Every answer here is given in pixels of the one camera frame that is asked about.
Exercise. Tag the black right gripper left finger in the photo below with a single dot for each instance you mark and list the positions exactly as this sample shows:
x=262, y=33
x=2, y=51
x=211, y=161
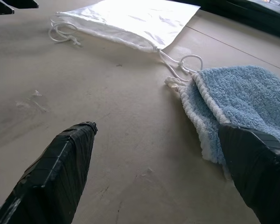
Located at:
x=53, y=172

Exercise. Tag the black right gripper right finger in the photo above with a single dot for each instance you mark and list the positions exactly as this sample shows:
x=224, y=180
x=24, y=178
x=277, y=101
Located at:
x=256, y=168

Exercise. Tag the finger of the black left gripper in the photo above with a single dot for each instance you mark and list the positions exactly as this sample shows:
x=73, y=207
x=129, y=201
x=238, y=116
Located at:
x=4, y=5

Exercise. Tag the light blue fluffy towel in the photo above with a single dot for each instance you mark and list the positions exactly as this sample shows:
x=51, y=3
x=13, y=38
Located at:
x=238, y=102

